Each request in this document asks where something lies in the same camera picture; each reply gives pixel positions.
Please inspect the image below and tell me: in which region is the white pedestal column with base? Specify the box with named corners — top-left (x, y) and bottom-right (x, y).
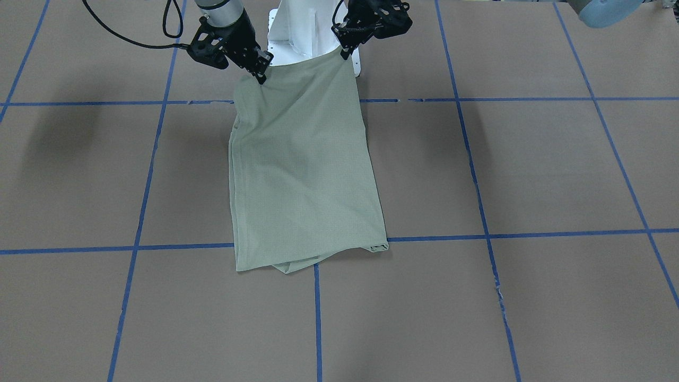
top-left (266, 1), bottom-right (348, 75)

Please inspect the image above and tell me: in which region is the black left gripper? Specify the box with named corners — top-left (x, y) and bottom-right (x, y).
top-left (332, 1), bottom-right (382, 60)

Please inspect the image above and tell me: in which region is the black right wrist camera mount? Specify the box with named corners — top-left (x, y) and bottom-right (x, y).
top-left (187, 15), bottom-right (229, 70)

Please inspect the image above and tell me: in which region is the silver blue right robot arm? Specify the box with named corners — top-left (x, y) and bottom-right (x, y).
top-left (187, 1), bottom-right (274, 84)

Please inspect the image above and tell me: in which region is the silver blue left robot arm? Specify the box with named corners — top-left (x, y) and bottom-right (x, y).
top-left (330, 1), bottom-right (642, 59)

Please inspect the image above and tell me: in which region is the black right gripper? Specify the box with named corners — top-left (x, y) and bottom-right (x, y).
top-left (214, 11), bottom-right (273, 85)

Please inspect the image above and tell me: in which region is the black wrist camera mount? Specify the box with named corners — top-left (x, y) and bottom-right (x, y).
top-left (369, 1), bottom-right (414, 39)
top-left (187, 15), bottom-right (229, 70)

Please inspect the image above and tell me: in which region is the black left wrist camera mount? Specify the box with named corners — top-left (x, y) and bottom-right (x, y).
top-left (369, 1), bottom-right (414, 39)

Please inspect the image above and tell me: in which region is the olive green long-sleeve shirt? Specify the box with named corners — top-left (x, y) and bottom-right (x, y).
top-left (228, 48), bottom-right (389, 274)

